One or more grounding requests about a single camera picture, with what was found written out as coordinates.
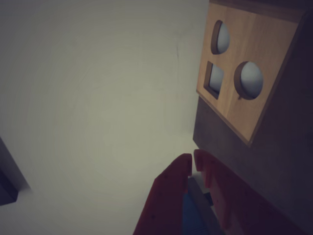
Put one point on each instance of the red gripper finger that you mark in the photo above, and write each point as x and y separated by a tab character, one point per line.
239	210
163	203

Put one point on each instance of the wooden shape sorter box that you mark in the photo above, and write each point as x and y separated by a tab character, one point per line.
256	49

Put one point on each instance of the blue clamp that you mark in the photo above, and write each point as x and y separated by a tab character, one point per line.
193	213

